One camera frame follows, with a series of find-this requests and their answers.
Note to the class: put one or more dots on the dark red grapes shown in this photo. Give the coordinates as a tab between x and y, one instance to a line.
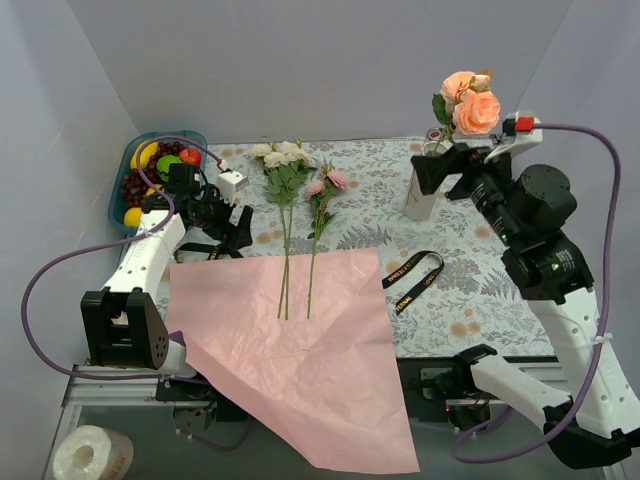
135	187

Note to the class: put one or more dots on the orange rose flower stem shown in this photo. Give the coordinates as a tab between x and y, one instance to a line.
465	104

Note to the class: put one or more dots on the white tissue roll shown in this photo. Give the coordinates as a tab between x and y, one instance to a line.
93	453

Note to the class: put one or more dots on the pink rose flower stem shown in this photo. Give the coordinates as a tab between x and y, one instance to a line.
320	192

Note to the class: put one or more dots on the purple pink wrapping paper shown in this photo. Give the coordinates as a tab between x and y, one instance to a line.
304	345

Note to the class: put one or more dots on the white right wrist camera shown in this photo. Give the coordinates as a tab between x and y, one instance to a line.
519	134

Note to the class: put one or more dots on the teal plastic fruit tray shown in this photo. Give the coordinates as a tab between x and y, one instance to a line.
118	205

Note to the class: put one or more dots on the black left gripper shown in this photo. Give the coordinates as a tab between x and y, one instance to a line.
232	226

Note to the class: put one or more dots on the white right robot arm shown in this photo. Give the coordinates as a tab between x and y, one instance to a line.
594	422

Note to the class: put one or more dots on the floral table mat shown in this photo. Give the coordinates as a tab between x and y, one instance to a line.
472	301

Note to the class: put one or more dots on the yellow lemon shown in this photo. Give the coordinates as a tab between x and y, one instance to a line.
132	217

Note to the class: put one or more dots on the yellow fruit in tray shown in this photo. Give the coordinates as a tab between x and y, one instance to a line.
152	190

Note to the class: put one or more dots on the yellow mango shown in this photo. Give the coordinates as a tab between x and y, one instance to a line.
143	155

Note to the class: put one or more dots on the white rose flower stem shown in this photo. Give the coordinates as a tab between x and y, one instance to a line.
270	158

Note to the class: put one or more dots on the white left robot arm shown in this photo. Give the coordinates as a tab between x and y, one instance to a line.
122	324

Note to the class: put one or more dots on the red apple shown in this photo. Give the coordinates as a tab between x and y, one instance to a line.
191	156

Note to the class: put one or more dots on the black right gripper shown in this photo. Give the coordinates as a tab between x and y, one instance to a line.
463	170

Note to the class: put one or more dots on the green apple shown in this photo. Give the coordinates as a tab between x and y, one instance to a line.
163	166

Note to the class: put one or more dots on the white ceramic vase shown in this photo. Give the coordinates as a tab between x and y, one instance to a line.
417	206

